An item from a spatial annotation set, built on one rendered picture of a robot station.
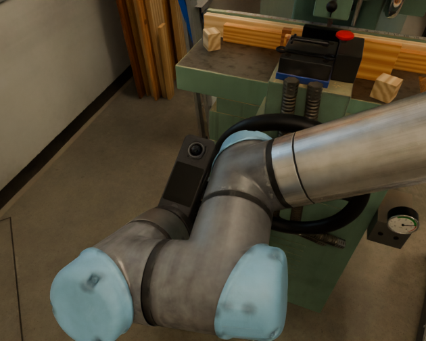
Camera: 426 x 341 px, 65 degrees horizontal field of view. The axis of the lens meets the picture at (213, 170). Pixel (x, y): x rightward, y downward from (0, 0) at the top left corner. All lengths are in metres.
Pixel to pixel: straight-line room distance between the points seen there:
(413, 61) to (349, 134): 0.56
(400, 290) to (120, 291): 1.38
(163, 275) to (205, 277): 0.04
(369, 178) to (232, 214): 0.12
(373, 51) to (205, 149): 0.45
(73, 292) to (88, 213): 1.41
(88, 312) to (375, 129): 0.27
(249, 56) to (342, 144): 0.55
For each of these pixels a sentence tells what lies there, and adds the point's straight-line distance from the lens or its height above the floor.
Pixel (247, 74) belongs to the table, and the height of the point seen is 0.90.
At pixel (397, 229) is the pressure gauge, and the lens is 0.86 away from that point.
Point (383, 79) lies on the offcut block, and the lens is 0.72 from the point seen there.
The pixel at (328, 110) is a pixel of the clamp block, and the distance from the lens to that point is 0.62.
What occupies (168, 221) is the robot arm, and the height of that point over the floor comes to 0.96.
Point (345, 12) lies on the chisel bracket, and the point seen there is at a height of 1.02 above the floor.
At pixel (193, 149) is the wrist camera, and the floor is 0.97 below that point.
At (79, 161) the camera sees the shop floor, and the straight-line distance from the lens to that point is 1.98.
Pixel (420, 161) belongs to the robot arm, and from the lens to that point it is 0.31.
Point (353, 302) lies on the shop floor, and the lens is 1.48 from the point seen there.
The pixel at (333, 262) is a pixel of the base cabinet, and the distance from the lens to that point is 1.11.
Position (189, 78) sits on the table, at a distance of 0.78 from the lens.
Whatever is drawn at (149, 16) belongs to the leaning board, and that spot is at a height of 0.53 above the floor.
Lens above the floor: 1.26
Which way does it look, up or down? 45 degrees down
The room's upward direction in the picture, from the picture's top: straight up
